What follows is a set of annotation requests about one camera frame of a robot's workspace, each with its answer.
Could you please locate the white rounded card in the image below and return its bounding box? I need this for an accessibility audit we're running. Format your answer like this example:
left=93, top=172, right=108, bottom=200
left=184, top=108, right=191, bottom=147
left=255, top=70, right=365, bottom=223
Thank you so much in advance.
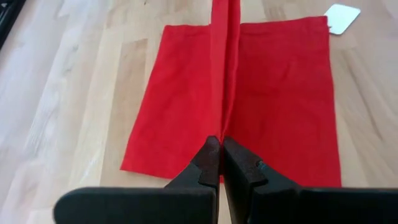
left=323, top=2, right=361, bottom=35

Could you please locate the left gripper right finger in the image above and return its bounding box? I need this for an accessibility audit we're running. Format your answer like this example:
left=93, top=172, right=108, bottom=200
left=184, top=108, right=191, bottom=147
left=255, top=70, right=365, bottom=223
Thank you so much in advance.
left=223, top=136, right=398, bottom=224

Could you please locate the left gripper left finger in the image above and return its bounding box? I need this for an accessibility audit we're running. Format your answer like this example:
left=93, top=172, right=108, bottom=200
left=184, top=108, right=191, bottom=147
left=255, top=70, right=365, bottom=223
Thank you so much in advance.
left=54, top=135, right=222, bottom=224

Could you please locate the black metal table frame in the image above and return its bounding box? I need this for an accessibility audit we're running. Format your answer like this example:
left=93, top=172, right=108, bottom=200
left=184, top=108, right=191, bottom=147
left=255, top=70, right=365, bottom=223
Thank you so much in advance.
left=0, top=0, right=27, bottom=50

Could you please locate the red cloth napkin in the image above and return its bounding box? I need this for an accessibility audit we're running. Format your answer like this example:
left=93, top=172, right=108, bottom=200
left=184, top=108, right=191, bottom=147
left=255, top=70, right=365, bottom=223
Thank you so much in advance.
left=119, top=0, right=343, bottom=189

